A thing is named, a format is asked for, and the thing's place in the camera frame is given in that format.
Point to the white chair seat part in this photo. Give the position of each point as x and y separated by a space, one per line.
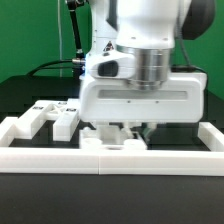
110 137

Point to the white U-shaped fence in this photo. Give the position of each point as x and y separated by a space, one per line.
111 162

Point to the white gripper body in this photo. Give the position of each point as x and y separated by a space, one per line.
179 100

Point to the white chair back frame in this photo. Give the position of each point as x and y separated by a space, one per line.
63 114

